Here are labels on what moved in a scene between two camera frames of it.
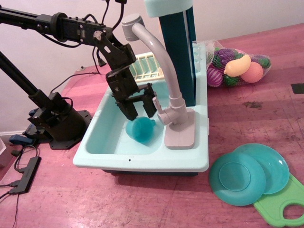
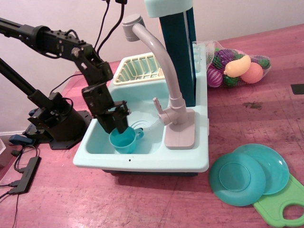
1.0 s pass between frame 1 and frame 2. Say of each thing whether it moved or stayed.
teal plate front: stayed
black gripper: moved
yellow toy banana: stayed
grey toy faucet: stayed
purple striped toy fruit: stayed
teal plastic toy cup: moved
